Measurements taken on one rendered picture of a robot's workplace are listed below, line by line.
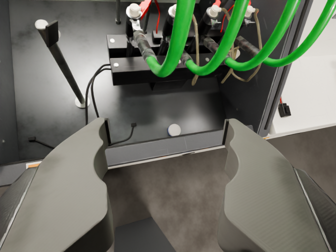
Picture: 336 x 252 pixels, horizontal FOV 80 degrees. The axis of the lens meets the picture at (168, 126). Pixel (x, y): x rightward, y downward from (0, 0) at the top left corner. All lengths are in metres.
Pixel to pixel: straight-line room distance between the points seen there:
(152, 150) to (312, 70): 0.55
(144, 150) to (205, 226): 1.18
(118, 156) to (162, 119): 0.22
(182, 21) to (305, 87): 0.60
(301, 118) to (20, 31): 0.85
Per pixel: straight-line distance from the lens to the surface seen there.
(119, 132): 0.61
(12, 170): 0.53
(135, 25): 0.41
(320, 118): 0.74
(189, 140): 0.52
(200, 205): 1.57
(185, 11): 0.18
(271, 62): 0.44
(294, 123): 0.67
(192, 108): 0.67
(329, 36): 0.77
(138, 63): 0.52
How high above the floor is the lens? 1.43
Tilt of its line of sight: 72 degrees down
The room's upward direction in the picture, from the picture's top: 49 degrees clockwise
